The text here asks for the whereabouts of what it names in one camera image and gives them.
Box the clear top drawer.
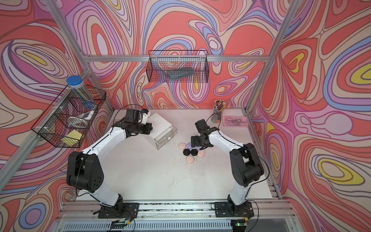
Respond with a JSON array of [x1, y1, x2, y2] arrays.
[[154, 126, 177, 150]]

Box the pink earphone case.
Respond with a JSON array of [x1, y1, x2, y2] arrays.
[[178, 143, 186, 150], [197, 150, 205, 158], [186, 156, 195, 163]]

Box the dark object in back basket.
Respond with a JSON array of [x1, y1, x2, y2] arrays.
[[167, 67, 194, 80]]

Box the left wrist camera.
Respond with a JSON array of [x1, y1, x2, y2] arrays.
[[123, 109, 150, 124]]

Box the yellow sticky notes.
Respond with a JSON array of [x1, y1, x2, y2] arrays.
[[62, 130, 82, 147]]

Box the pink earphone case front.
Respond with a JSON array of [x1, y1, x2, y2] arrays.
[[186, 156, 195, 163]]

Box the white drawer cabinet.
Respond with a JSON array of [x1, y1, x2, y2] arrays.
[[143, 113, 172, 148]]

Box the pink earphone case right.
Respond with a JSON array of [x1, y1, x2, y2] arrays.
[[197, 150, 205, 158]]

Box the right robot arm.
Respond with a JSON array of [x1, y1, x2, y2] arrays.
[[191, 127, 265, 217]]

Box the black wire basket back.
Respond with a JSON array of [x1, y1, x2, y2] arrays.
[[146, 49, 210, 84]]

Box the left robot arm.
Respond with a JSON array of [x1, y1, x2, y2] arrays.
[[66, 122, 153, 218]]

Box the black wire basket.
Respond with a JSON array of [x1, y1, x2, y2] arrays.
[[31, 85, 106, 148], [146, 49, 210, 84]]

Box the mesh pen holder cup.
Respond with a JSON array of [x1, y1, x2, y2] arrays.
[[211, 100, 226, 123]]

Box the black wire basket left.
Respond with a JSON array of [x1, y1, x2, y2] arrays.
[[31, 85, 106, 148]]

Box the white item in left basket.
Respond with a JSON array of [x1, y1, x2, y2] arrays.
[[77, 110, 94, 120]]

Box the black earphone case left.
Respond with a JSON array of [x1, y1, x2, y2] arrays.
[[183, 148, 191, 156]]

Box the pink earphone case left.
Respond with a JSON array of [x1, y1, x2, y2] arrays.
[[178, 143, 186, 150]]

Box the black earphone case right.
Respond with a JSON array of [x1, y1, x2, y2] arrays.
[[190, 148, 199, 156]]

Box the pink transparent pencil case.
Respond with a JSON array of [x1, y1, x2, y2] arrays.
[[222, 116, 249, 127]]

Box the black earphone case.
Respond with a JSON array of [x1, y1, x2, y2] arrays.
[[190, 148, 199, 156], [183, 148, 191, 156]]

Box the blue lid pencil jar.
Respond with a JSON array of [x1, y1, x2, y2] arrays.
[[66, 75, 96, 111]]

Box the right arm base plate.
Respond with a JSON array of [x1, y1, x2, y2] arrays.
[[213, 201, 255, 218]]

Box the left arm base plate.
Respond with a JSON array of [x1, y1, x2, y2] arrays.
[[94, 203, 140, 219]]

